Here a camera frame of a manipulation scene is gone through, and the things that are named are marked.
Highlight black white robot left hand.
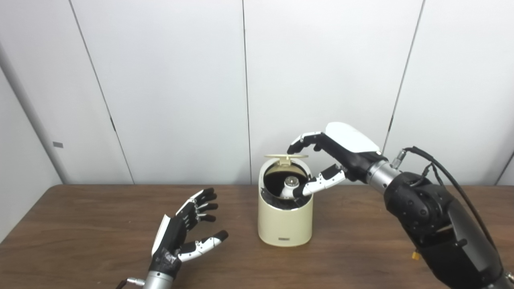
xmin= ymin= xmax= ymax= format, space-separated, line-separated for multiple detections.
xmin=149 ymin=187 xmax=229 ymax=278

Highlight cream-colored bin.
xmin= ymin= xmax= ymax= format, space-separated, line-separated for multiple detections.
xmin=257 ymin=157 xmax=314 ymax=247

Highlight round cream bin lid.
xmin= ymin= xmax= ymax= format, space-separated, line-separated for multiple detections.
xmin=264 ymin=154 xmax=309 ymax=166

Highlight small white plastic bottle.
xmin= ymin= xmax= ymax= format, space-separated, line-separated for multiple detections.
xmin=280 ymin=175 xmax=301 ymax=199

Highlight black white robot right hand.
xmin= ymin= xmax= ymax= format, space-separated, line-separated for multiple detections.
xmin=287 ymin=122 xmax=382 ymax=198

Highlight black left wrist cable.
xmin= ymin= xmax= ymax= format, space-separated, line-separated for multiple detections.
xmin=116 ymin=277 xmax=146 ymax=289

